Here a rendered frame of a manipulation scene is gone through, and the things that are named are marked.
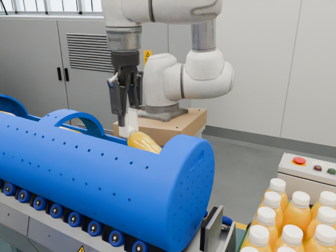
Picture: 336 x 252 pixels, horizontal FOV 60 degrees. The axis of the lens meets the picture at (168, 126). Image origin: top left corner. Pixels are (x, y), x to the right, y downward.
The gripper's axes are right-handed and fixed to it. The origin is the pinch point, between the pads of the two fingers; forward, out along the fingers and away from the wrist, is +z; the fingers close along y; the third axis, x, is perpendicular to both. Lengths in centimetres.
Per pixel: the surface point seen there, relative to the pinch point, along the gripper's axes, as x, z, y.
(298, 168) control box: 44.5, 11.6, -19.4
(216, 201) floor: -16, 122, -137
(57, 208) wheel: -15.3, 24.6, 16.0
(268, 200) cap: 40.1, 12.9, -1.9
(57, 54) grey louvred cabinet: -175, 11, -126
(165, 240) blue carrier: 23.4, 15.5, 19.5
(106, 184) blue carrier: 7.3, 7.1, 18.9
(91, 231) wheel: -1.2, 26.0, 17.2
